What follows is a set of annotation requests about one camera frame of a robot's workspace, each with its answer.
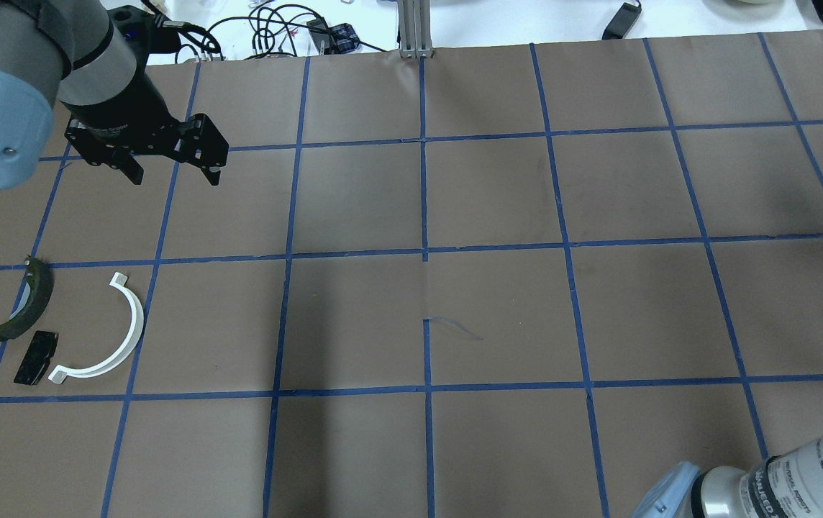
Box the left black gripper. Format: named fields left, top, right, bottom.
left=63, top=65, right=229, bottom=186

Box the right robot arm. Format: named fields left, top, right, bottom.
left=631, top=436, right=823, bottom=517

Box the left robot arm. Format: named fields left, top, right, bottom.
left=0, top=1, right=229, bottom=190

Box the green brake shoe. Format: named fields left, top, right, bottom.
left=0, top=255, right=55, bottom=342

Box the black brake pad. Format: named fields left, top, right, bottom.
left=13, top=330, right=58, bottom=386

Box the black power adapter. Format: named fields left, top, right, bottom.
left=601, top=1, right=642, bottom=40

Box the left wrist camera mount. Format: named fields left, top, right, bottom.
left=106, top=4, right=182, bottom=65

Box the white curved plastic bracket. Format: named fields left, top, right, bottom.
left=46, top=270, right=145, bottom=386

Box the aluminium frame post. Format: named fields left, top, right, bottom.
left=396, top=0, right=434, bottom=59

